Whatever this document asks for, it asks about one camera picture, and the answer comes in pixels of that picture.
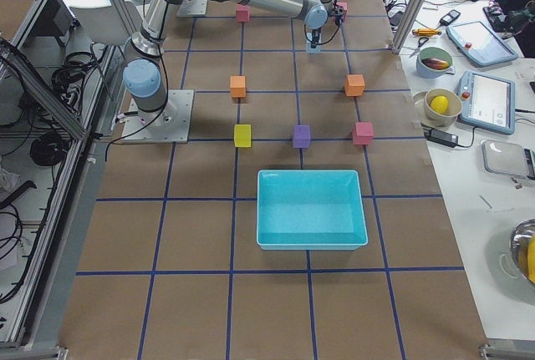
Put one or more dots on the scissors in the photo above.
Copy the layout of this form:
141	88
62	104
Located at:
421	42

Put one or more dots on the black power adapter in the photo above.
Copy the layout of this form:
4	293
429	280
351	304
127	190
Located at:
441	137

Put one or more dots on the orange foam block right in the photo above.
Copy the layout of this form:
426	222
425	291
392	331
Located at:
354	85

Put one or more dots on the turquoise plastic tray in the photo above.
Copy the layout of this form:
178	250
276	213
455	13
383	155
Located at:
315	210

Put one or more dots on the teach pendant tablet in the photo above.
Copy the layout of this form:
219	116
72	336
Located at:
487	102
480	44

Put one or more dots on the green bowl with object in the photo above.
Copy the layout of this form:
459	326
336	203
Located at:
432	62

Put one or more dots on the yellow lemon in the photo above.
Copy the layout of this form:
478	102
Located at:
439	104

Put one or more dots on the orange foam block left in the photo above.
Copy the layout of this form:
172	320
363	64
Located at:
238	86

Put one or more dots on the purple foam block centre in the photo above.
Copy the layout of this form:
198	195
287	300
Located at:
301	136

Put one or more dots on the beige bowl with lemon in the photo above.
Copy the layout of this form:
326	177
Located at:
441	120

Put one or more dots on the grey digital scale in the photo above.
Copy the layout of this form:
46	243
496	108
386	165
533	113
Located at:
510	159

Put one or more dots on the light blue foam block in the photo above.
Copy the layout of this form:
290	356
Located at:
313	48

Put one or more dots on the pink foam block far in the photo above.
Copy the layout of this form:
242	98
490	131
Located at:
340	9

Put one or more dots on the pink foam block right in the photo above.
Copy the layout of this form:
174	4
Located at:
362	133

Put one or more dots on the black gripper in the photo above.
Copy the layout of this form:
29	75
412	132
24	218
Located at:
315	35

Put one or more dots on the pink foam block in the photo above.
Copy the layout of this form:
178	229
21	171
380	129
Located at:
362	133
242	13
340	9

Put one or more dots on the upper teach pendant tablet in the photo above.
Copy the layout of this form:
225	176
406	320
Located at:
480	44

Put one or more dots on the steel bowl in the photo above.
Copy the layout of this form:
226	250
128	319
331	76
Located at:
518	262

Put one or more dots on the aluminium frame post right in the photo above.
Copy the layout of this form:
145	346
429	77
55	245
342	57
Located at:
405	25

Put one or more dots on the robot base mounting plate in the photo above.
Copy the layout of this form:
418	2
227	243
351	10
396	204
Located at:
173	125

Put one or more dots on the yellow foam block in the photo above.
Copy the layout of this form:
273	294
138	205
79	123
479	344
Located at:
242	135

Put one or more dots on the lower teach pendant tablet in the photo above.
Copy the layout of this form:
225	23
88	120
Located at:
487	102

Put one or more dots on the orange foam block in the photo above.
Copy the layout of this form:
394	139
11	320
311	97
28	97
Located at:
354	85
238	86

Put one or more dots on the yellow handled tool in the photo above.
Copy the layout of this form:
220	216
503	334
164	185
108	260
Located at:
426	32

